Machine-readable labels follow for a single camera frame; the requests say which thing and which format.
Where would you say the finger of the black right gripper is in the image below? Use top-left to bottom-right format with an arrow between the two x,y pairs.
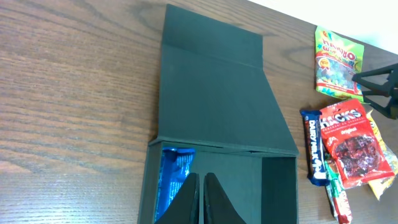
363,95 -> 397,119
352,63 -> 397,93

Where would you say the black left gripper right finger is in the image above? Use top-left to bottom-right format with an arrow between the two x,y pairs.
203,172 -> 246,224

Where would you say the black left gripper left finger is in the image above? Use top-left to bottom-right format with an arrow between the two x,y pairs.
155,173 -> 200,224

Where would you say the Haribo gummy bag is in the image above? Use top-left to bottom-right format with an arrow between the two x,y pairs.
315,26 -> 364,102

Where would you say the blue cookie packet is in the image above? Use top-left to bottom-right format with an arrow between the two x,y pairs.
154,147 -> 196,221

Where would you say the red dried fruit bag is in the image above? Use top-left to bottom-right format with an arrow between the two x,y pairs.
320,99 -> 394,189

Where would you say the yellow sunflower seed bag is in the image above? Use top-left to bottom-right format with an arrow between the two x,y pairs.
366,109 -> 398,201

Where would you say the purple Dairy Milk bar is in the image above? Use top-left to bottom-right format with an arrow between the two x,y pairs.
300,110 -> 330,186

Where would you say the red KitKat bar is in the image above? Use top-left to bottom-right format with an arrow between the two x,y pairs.
324,153 -> 353,224

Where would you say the dark green gift box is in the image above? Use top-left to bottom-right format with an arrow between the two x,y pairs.
138,4 -> 299,223

